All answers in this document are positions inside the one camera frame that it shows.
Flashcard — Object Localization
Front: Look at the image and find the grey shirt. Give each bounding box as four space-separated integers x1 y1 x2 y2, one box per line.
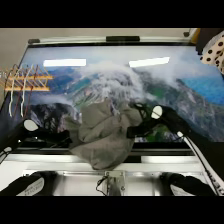
64 99 145 171

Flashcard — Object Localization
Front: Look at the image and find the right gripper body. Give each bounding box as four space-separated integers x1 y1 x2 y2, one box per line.
126 123 151 139

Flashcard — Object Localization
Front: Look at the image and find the black cable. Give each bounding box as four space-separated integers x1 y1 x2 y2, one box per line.
95 175 110 197

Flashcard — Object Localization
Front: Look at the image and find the wooden hanger rack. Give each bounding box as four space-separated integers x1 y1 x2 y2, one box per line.
0 63 54 93

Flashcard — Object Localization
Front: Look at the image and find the white clothes hanger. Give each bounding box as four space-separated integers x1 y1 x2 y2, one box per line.
19 66 28 118
8 71 17 118

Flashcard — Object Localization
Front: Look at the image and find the black garment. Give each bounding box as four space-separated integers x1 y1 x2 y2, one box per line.
195 27 224 55

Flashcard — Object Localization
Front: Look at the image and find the silver frame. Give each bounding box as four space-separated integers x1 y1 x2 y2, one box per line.
0 33 224 197

